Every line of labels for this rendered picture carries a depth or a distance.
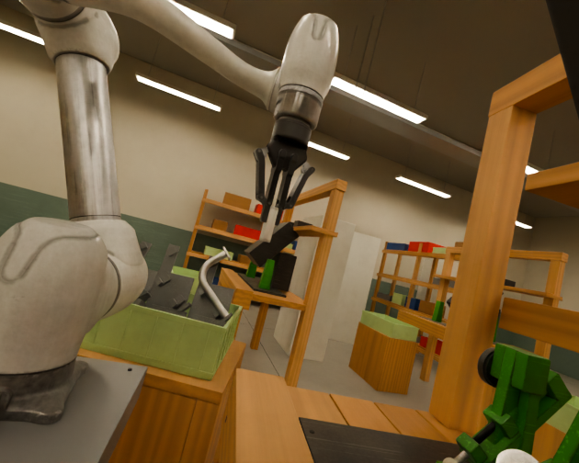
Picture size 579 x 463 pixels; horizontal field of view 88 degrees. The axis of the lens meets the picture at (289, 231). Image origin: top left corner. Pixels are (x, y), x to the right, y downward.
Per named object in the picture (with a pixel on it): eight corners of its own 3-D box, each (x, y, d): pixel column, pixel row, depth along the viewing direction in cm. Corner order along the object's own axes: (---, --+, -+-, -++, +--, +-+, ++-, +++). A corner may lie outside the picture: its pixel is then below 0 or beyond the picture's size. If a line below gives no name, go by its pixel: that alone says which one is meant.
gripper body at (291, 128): (305, 136, 64) (294, 177, 64) (268, 121, 61) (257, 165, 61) (321, 128, 57) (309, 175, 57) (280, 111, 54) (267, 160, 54)
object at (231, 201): (308, 317, 695) (331, 223, 715) (175, 290, 611) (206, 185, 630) (300, 311, 747) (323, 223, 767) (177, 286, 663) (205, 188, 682)
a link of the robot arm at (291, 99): (273, 95, 62) (266, 123, 62) (288, 78, 53) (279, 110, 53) (311, 112, 65) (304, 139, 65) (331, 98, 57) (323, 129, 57)
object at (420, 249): (443, 377, 479) (471, 240, 498) (362, 329, 716) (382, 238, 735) (469, 380, 494) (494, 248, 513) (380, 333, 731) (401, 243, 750)
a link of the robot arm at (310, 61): (333, 92, 54) (320, 118, 67) (353, 10, 55) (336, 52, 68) (276, 75, 54) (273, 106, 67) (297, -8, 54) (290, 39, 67)
